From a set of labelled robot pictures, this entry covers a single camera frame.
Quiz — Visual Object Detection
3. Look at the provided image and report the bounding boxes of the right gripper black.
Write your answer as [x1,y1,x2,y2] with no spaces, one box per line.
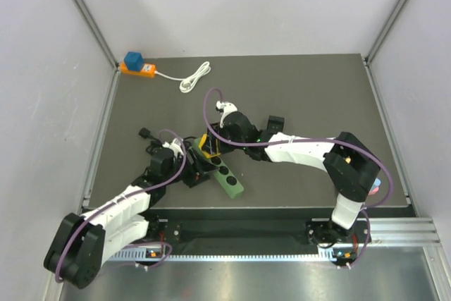
[203,122,247,156]

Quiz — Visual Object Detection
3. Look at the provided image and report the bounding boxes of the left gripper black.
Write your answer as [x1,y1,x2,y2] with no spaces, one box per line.
[163,147,218,188]

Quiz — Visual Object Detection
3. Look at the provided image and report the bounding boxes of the yellow plug adapter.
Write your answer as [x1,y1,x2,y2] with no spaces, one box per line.
[198,133,221,159]

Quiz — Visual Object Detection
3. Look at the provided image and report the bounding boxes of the green power strip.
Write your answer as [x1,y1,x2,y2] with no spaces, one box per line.
[192,138,244,199]

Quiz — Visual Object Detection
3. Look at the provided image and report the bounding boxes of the black plug adapter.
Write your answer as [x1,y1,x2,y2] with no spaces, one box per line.
[266,115,285,134]

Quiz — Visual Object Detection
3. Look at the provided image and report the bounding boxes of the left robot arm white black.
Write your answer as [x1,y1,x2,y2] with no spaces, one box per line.
[43,141,218,289]

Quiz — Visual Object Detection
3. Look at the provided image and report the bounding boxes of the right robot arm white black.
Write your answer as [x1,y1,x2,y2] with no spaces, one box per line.
[199,111,381,247]

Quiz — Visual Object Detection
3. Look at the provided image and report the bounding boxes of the light blue plug adapter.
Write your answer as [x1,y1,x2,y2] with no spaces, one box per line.
[371,178,381,190]

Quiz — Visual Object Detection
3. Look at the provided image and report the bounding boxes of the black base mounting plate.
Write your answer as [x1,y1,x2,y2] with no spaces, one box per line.
[143,208,369,256]

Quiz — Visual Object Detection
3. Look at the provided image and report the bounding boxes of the orange power strip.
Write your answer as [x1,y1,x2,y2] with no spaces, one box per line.
[118,61,158,79]

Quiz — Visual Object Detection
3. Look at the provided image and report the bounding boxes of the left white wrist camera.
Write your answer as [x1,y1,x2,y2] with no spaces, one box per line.
[162,137,186,158]

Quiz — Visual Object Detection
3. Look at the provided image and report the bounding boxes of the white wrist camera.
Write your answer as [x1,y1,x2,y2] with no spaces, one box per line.
[216,101,237,128]
[162,137,186,158]

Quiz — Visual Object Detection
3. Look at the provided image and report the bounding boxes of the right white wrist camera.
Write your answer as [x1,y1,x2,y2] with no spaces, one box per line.
[216,101,237,128]

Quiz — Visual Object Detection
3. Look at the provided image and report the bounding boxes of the black cable with plug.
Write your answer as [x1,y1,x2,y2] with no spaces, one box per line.
[137,127,197,156]

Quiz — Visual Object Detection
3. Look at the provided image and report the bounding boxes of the white coiled cable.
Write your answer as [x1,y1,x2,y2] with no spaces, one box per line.
[154,61,212,94]

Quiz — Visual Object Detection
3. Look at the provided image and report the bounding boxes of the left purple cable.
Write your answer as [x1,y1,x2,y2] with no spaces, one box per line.
[54,128,187,283]

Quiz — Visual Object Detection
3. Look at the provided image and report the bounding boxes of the purple cable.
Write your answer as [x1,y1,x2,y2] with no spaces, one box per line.
[203,88,394,270]
[54,128,187,283]

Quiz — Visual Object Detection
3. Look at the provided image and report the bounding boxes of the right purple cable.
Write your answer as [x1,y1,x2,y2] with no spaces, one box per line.
[203,88,394,270]

